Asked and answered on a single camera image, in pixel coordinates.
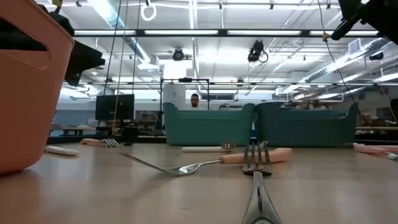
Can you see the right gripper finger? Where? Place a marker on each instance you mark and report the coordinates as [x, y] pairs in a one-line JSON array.
[[343, 28]]

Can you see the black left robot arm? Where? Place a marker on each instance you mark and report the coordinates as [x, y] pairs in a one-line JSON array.
[[63, 23]]

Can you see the black computer monitor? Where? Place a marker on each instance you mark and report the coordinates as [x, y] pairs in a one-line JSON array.
[[115, 107]]

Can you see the orange plastic bin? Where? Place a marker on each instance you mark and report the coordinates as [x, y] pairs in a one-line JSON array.
[[28, 109]]

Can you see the black round ceiling fixture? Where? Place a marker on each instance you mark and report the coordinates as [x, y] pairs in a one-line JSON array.
[[178, 54]]

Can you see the white cabinet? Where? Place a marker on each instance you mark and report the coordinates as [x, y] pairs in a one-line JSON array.
[[174, 96]]

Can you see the blue-teal plastic bin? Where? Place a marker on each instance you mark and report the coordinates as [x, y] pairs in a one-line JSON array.
[[304, 130]]

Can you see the person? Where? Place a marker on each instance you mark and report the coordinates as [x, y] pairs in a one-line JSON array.
[[195, 101]]

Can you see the green-teal plastic bin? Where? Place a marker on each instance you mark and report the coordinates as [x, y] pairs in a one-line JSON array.
[[208, 130]]

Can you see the dark steel fork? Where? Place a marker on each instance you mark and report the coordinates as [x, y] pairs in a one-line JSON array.
[[259, 199]]

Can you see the black overhead frame bar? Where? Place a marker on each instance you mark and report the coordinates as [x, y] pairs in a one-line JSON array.
[[140, 32]]

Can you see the black overhead camera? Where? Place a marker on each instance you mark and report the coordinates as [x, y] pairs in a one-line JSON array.
[[255, 51]]

